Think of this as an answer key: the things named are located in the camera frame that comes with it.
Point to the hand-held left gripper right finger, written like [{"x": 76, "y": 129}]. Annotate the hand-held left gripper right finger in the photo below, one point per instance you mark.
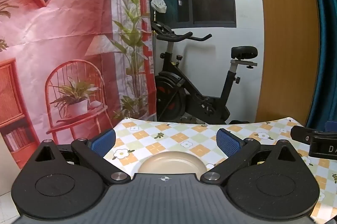
[{"x": 227, "y": 142}]

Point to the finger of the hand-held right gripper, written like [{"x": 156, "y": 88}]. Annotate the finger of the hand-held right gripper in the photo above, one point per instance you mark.
[{"x": 302, "y": 134}]

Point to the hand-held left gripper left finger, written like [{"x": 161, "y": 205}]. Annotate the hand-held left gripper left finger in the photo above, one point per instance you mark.
[{"x": 104, "y": 141}]

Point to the beige round plate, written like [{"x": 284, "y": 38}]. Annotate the beige round plate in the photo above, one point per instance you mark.
[{"x": 172, "y": 163}]

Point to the checkered floral tablecloth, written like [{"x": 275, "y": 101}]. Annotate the checkered floral tablecloth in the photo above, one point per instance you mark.
[{"x": 184, "y": 134}]

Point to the black exercise bike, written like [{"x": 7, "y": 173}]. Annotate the black exercise bike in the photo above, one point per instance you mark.
[{"x": 194, "y": 97}]

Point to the wooden chair back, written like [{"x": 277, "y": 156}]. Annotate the wooden chair back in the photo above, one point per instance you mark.
[{"x": 287, "y": 42}]

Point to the printed room backdrop cloth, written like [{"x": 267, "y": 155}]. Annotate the printed room backdrop cloth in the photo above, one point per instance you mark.
[{"x": 65, "y": 16}]

